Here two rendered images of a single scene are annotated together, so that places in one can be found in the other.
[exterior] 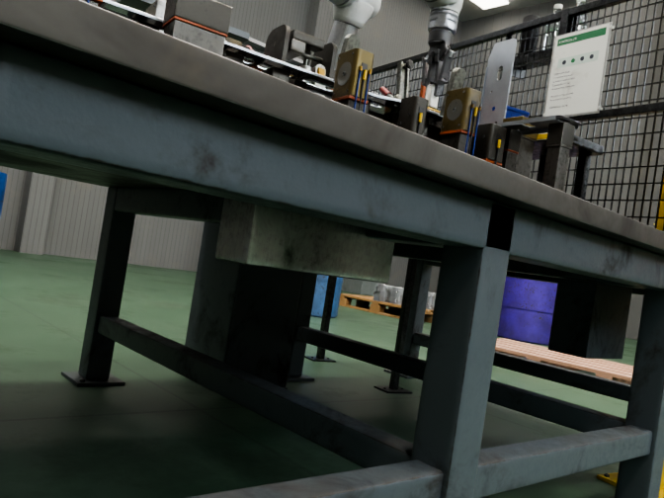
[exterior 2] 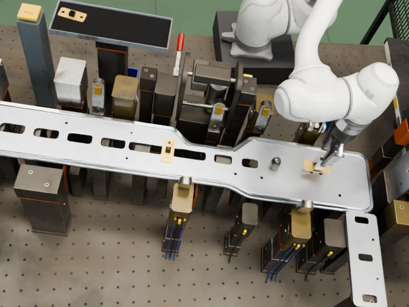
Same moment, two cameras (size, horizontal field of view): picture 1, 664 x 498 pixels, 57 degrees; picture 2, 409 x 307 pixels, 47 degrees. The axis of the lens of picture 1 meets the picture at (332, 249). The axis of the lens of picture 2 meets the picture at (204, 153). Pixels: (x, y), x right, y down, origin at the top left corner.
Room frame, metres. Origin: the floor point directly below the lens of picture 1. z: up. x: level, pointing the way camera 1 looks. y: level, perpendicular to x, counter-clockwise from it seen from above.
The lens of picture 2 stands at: (0.96, -0.25, 2.27)
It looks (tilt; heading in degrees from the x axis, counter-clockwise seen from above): 58 degrees down; 23
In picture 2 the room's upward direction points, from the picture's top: 17 degrees clockwise
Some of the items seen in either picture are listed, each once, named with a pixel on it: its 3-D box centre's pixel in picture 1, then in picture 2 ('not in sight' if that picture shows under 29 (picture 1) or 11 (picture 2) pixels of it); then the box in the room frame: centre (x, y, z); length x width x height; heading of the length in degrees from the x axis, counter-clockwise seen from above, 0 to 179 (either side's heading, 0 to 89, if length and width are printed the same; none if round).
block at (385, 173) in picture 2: not in sight; (369, 206); (2.01, -0.46, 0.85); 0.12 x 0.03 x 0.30; 33
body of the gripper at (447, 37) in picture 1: (439, 47); (341, 132); (1.88, -0.23, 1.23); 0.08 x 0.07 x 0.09; 33
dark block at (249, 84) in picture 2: not in sight; (235, 122); (1.93, 0.09, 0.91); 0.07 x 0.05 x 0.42; 33
